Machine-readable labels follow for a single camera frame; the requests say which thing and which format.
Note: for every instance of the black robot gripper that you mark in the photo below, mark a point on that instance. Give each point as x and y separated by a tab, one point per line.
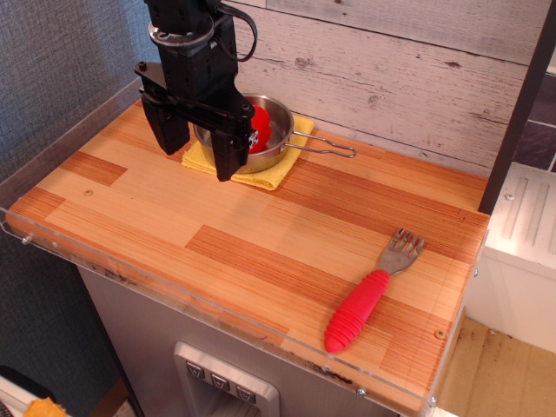
195	82

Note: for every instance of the red handled metal fork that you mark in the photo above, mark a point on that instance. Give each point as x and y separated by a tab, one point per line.
351	316

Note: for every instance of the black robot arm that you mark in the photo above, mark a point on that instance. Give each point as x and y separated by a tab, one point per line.
182	16

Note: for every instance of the yellow folded cloth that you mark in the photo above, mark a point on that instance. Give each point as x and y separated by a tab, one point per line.
267	175

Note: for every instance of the red bell pepper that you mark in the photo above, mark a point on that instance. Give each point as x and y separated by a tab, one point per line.
261	124

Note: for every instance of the clear acrylic table guard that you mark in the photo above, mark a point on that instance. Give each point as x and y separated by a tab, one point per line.
268	267

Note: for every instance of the grey toy fridge cabinet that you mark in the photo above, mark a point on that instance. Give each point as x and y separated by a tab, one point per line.
144	332

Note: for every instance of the silver dispenser button panel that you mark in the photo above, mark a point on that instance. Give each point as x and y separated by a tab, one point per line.
213	387

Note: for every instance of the yellow object bottom left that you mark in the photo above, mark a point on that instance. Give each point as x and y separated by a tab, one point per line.
44	408

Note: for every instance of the white cabinet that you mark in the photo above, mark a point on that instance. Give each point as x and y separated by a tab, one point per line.
513	285

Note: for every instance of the dark vertical post right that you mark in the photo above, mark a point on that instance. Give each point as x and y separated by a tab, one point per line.
522	109

